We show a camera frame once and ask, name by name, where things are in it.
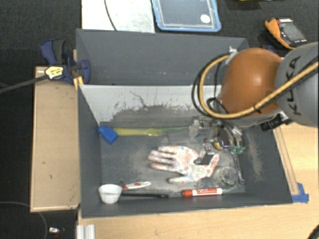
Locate black pen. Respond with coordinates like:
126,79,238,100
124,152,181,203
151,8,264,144
121,192,170,199

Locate blue block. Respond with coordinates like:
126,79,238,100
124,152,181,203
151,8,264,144
98,125,119,145

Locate red marker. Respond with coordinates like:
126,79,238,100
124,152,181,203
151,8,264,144
181,188,223,198

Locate white measuring cup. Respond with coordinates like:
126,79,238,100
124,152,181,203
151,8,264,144
98,183,123,205

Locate white floral patterned glove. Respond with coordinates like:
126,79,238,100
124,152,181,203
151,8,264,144
147,145,220,185

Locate grey metal bin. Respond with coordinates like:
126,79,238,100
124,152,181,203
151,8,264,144
75,28,294,219

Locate pale wood board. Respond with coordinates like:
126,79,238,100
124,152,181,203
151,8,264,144
29,66,82,213

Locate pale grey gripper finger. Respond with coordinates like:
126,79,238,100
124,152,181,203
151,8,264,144
188,119,208,141
199,144,216,165

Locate metal wrench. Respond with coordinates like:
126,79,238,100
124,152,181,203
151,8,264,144
230,150,246,185

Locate clear glass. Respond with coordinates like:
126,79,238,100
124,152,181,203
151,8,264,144
214,165,238,188

